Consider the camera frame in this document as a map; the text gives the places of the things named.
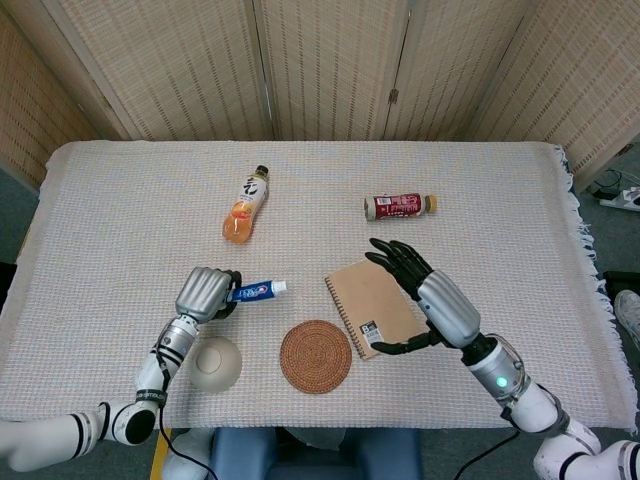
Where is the white woven tablecloth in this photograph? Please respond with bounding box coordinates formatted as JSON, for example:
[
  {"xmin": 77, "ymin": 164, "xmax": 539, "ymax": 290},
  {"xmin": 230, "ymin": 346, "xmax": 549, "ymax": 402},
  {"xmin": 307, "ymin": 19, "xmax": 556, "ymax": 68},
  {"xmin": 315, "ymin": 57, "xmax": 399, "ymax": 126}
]
[{"xmin": 0, "ymin": 139, "xmax": 640, "ymax": 432}]

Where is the red Costa coffee bottle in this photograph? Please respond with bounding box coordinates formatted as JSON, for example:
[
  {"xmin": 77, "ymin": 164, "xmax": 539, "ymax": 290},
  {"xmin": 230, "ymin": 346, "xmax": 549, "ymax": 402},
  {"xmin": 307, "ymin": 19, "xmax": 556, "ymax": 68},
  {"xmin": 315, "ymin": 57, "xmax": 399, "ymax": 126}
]
[{"xmin": 363, "ymin": 192, "xmax": 440, "ymax": 223}]

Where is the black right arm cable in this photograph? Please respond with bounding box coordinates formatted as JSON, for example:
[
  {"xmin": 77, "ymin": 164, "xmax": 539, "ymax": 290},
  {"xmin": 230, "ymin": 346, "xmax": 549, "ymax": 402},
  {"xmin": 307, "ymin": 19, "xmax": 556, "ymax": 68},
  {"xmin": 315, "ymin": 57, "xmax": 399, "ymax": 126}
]
[{"xmin": 457, "ymin": 430, "xmax": 521, "ymax": 480}]

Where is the white sneaker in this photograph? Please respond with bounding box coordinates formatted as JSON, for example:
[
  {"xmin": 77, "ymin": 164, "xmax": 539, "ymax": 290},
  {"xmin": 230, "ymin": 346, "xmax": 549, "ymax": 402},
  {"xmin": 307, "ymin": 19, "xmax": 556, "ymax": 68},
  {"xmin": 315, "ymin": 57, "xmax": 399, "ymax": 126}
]
[{"xmin": 613, "ymin": 289, "xmax": 640, "ymax": 352}]

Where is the woven rattan folding screen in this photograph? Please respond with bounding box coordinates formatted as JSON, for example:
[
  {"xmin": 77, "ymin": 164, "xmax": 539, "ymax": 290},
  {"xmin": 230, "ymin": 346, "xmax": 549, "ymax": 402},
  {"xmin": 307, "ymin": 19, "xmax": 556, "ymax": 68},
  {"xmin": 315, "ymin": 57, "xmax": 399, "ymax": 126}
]
[{"xmin": 0, "ymin": 0, "xmax": 640, "ymax": 191}]

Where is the black power strip cable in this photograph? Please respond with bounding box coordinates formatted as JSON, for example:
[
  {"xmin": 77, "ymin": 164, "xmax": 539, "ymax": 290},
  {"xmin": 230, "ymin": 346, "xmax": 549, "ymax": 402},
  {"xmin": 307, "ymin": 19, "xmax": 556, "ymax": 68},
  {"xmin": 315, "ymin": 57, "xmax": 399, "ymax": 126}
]
[{"xmin": 588, "ymin": 168, "xmax": 632, "ymax": 197}]

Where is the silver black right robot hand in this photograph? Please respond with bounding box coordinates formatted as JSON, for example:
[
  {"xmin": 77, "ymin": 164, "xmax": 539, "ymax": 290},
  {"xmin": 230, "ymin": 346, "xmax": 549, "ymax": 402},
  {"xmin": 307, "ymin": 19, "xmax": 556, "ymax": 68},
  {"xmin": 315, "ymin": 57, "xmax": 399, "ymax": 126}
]
[{"xmin": 366, "ymin": 238, "xmax": 482, "ymax": 356}]

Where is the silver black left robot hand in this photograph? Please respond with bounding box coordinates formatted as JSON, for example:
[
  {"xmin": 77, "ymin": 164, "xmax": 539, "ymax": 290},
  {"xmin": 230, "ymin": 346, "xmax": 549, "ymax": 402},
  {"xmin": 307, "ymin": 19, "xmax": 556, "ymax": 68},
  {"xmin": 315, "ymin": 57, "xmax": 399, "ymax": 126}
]
[{"xmin": 174, "ymin": 267, "xmax": 245, "ymax": 322}]

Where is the blue robot base seat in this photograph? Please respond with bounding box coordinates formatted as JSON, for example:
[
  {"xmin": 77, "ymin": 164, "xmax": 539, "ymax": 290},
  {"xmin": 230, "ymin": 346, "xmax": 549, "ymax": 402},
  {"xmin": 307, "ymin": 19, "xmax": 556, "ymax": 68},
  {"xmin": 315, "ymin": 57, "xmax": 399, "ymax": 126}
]
[{"xmin": 208, "ymin": 427, "xmax": 424, "ymax": 480}]

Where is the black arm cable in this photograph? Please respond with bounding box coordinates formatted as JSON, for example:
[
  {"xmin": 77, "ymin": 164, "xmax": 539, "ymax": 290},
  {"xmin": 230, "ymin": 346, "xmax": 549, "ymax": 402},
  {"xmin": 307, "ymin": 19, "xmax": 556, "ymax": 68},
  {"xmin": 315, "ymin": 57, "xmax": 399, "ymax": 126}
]
[
  {"xmin": 457, "ymin": 430, "xmax": 521, "ymax": 480},
  {"xmin": 155, "ymin": 344, "xmax": 214, "ymax": 476}
]

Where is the blue white toothpaste tube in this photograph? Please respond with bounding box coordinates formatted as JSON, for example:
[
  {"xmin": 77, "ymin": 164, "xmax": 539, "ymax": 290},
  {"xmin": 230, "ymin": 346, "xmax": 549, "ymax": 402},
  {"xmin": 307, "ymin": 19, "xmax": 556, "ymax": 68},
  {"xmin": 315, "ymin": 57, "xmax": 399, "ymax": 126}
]
[{"xmin": 230, "ymin": 279, "xmax": 289, "ymax": 305}]

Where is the beige ceramic bowl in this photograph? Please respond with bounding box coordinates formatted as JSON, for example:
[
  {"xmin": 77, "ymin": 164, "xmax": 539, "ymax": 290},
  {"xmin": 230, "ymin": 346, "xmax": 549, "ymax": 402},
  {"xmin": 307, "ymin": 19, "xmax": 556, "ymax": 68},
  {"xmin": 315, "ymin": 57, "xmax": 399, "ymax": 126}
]
[{"xmin": 188, "ymin": 336, "xmax": 244, "ymax": 394}]

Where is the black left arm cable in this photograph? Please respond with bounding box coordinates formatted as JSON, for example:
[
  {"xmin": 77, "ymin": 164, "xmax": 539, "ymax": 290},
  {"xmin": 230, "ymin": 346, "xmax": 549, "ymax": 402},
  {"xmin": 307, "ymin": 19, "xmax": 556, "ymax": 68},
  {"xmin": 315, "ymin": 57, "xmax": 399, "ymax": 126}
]
[{"xmin": 155, "ymin": 344, "xmax": 214, "ymax": 476}]

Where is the round woven rattan coaster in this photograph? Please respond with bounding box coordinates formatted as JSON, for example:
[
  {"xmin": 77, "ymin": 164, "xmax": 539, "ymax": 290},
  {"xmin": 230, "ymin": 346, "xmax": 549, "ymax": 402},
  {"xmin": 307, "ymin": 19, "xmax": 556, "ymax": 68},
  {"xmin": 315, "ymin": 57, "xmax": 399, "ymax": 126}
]
[{"xmin": 279, "ymin": 320, "xmax": 353, "ymax": 395}]

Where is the orange juice plastic bottle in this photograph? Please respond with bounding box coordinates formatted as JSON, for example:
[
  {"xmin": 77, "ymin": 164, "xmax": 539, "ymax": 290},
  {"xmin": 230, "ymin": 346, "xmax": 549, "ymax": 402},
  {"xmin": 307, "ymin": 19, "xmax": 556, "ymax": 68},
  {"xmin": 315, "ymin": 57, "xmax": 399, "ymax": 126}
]
[{"xmin": 221, "ymin": 164, "xmax": 273, "ymax": 246}]

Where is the kraft spiral notebook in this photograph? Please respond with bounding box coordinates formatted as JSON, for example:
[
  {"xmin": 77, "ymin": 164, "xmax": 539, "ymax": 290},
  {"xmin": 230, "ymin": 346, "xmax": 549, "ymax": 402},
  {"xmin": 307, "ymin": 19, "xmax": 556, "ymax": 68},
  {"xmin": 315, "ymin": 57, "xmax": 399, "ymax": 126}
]
[{"xmin": 323, "ymin": 257, "xmax": 431, "ymax": 362}]

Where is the white power strip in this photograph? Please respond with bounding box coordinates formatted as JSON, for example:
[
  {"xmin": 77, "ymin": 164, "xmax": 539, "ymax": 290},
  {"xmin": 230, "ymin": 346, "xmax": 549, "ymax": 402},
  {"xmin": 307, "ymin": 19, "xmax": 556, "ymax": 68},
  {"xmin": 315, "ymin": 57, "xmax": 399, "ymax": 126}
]
[{"xmin": 598, "ymin": 186, "xmax": 640, "ymax": 213}]

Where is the black box beside sneaker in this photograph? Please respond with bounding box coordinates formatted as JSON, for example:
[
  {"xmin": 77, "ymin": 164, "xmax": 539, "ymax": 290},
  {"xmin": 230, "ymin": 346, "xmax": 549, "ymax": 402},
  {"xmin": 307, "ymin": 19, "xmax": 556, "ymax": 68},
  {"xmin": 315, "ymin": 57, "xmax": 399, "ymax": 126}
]
[{"xmin": 602, "ymin": 271, "xmax": 640, "ymax": 297}]

